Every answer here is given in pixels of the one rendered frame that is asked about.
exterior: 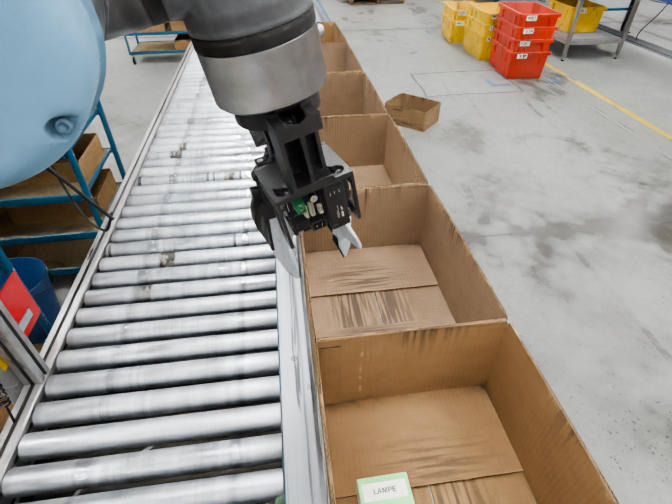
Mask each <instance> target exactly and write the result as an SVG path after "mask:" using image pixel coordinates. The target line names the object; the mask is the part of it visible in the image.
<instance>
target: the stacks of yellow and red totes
mask: <svg viewBox="0 0 672 504"><path fill-rule="evenodd" d="M443 4H444V5H445V6H444V11H441V14H442V27H441V33H442V34H443V35H444V37H445V38H446V39H447V40H448V41H449V42H450V43H463V48H464V49H465V50H466V51H467V52H469V53H470V54H471V55H473V56H474V57H475V58H476V59H478V60H479V61H483V60H489V64H490V65H491V66H493V67H494V68H495V69H496V70H497V71H498V72H499V73H501V74H502V75H503V76H504V77H505V78H506V79H538V78H540V76H541V73H542V71H543V68H544V65H545V63H546V60H547V57H548V55H551V53H552V51H550V50H549V46H550V44H551V43H553V42H554V39H553V38H552V36H553V34H554V31H555V30H557V29H558V26H557V25H556V23H557V20H558V18H559V17H561V16H562V13H560V12H558V11H556V10H553V9H551V8H549V7H547V6H544V5H542V4H540V3H538V2H485V3H476V2H474V1H444V2H443Z"/></svg>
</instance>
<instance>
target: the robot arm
mask: <svg viewBox="0 0 672 504"><path fill-rule="evenodd" d="M178 19H183V21H184V24H185V26H186V29H187V31H188V34H189V36H190V39H191V42H192V44H193V47H194V49H195V52H196V54H197V57H198V59H199V62H200V65H201V67H202V70H203V72H204V75H205V77H206V80H207V82H208V85H209V88H210V90H211V93H212V95H213V98H214V100H215V103H216V105H217V106H218V107H219V109H221V110H223V111H225V112H227V113H230V114H234V116H235V119H236V122H237V124H238V125H239V126H240V127H242V128H244V129H247V130H249V132H250V135H251V137H252V139H253V141H254V144H255V146H256V147H260V146H262V145H263V146H264V145H267V146H266V147H265V148H264V150H265V153H264V154H263V156H261V157H259V158H256V159H254V162H255V164H256V165H255V167H254V169H253V170H252V172H251V173H250V176H251V177H252V179H253V181H255V182H256V186H253V187H250V188H249V191H250V193H251V204H250V210H251V216H252V219H253V221H254V223H255V225H256V227H257V229H258V231H259V232H260V233H261V235H262V236H263V237H264V239H265V240H266V242H267V243H268V245H269V246H270V248H271V250H272V252H273V253H274V255H275V256H276V257H277V259H278V260H279V262H280V263H281V265H282V266H283V268H284V269H285V270H286V271H287V272H288V273H289V274H291V275H292V276H294V277H295V278H297V279H299V278H301V273H300V264H299V262H298V261H297V259H296V252H297V249H296V247H295V245H294V243H293V236H294V235H296V236H297V235H302V234H303V233H304V232H306V231H307V230H310V229H313V232H314V231H316V230H319V229H321V228H323V227H325V226H327V227H328V228H329V230H330V231H331V232H332V235H333V241H334V243H335V245H336V246H337V248H338V249H339V251H340V253H341V254H342V256H343V257H346V256H347V254H348V251H349V248H350V243H352V244H353V245H355V246H356V247H357V248H358V249H361V248H362V245H361V243H360V241H359V239H358V237H357V236H356V234H355V233H354V231H353V230H352V228H351V215H350V212H351V211H352V212H353V213H354V214H355V216H356V217H357V218H358V219H360V218H362V217H361V212H360V206H359V201H358V195H357V190H356V184H355V179H354V173H353V170H352V169H351V168H350V167H349V166H348V165H347V164H346V163H345V162H344V161H343V160H342V159H341V158H340V157H339V156H338V155H337V154H336V153H335V152H334V151H333V150H332V149H331V148H330V147H329V146H328V145H327V144H326V143H325V142H324V141H323V142H321V140H320V136H319V131H318V130H320V129H323V123H322V119H321V114H320V111H319V110H318V107H319V106H320V103H321V97H320V93H319V89H320V88H321V87H322V86H323V85H324V83H325V81H326V79H327V72H326V66H325V61H324V56H323V50H322V45H321V40H320V38H322V37H324V34H325V30H324V27H323V25H321V24H317V19H316V14H315V9H314V4H313V0H0V189H1V188H5V187H8V186H11V185H14V184H17V183H19V182H22V181H24V180H26V179H29V178H31V177H33V176H35V175H37V174H38V173H40V172H42V171H44V170H45V169H47V168H48V167H50V166H51V165H52V164H54V163H55V162H56V161H57V160H59V159H60V158H61V157H62V156H63V155H64V154H65V153H66V152H67V151H68V150H69V149H70V148H71V147H72V145H73V144H74V143H75V141H76V140H77V139H78V137H79V136H80V134H81V132H82V130H83V129H84V127H85V125H86V122H87V120H88V119H89V117H90V116H91V115H92V113H93V111H94V109H95V107H96V106H97V104H98V101H99V99H100V96H101V93H102V90H103V87H104V83H105V77H106V66H107V57H106V46H105V41H108V40H111V39H115V38H118V37H121V36H124V35H128V34H131V33H134V32H138V31H141V30H144V29H147V28H151V27H154V26H157V25H160V24H163V23H166V22H172V21H175V20H178ZM348 182H349V183H350V184H351V189H352V194H353V199H354V201H353V200H352V199H351V198H350V194H349V183H348Z"/></svg>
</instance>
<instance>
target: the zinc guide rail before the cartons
mask: <svg viewBox="0 0 672 504"><path fill-rule="evenodd" d="M276 272H277V296H278V320H279V344H280V369H281V393H282V417H283V441H284V466H285V490H286V504H323V502H322V492H321V482H320V472H319V463H318V453H317V443H316V433H315V423H314V413H313V403H312V394H311V384H310V374H309V364H308V354H307V344H306V334H305V325H304V315H303V305H302V295H301V285H300V278H299V279H297V278H295V277H294V276H292V275H291V274H289V273H288V272H287V271H286V270H285V269H284V268H283V266H282V265H281V263H280V262H279V260H278V259H277V257H276Z"/></svg>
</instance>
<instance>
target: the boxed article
mask: <svg viewBox="0 0 672 504"><path fill-rule="evenodd" d="M356 493H357V500H358V504H415V502H414V499H413V495H412V491H411V488H410V484H409V480H408V476H407V473H406V472H400V473H394V474H388V475H382V476H375V477H369V478H363V479H357V480H356Z"/></svg>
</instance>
